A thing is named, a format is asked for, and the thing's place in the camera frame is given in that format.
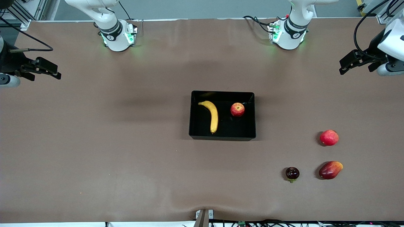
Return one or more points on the red orange mango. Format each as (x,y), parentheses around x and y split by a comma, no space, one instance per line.
(330,170)

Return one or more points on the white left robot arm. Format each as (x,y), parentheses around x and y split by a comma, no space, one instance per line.
(290,37)

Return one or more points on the red yellow apple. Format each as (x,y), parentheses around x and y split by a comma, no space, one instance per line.
(237,109)

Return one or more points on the aluminium frame profile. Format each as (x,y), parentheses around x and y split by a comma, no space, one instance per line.
(19,14)
(389,15)

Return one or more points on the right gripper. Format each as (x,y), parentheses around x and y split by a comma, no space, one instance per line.
(11,63)

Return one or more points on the yellow banana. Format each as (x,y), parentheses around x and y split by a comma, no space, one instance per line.
(214,116)

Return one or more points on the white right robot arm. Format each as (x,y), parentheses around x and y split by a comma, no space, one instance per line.
(113,37)

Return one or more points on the dark purple mangosteen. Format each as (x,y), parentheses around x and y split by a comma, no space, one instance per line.
(292,173)

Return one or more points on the black plastic box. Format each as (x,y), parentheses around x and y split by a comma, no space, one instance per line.
(230,129)

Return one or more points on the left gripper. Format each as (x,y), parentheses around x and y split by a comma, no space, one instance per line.
(373,50)

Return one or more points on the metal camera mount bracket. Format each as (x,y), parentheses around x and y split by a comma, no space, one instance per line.
(203,218)

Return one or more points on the brown table cover sheet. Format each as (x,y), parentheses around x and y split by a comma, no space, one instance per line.
(126,157)

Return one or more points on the red apple on table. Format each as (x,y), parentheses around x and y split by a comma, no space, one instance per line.
(329,137)

